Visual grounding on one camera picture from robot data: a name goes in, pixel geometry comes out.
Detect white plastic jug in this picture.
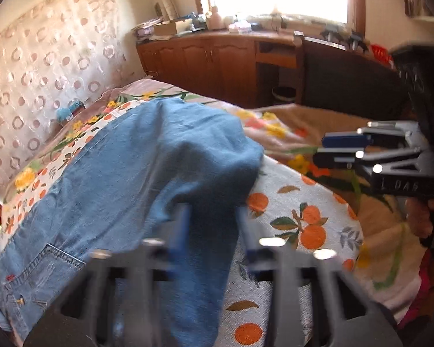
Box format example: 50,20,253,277
206,5,225,31

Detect frayed blue denim pants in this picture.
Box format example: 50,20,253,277
0,97,264,347

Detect sheer circle pattern curtain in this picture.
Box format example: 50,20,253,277
0,0,131,196

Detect open cardboard box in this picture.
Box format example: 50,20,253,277
154,20,192,37

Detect stack of papers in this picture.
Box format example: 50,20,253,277
132,18,163,38

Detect wooden chair dark back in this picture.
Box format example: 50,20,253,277
293,32,416,120

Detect person's right hand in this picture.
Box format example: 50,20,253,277
404,199,432,240

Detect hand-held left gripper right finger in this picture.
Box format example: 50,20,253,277
237,206,402,347

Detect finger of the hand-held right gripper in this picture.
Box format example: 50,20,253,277
313,148,425,174
322,122,422,149

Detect red packet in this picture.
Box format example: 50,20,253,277
369,43,393,67

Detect waste basket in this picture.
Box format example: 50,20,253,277
272,86,297,107

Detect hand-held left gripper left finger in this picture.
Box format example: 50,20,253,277
23,202,192,347

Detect long wooden cabinet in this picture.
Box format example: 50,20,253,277
135,31,398,109

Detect small blue box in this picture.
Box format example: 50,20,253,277
56,99,85,121

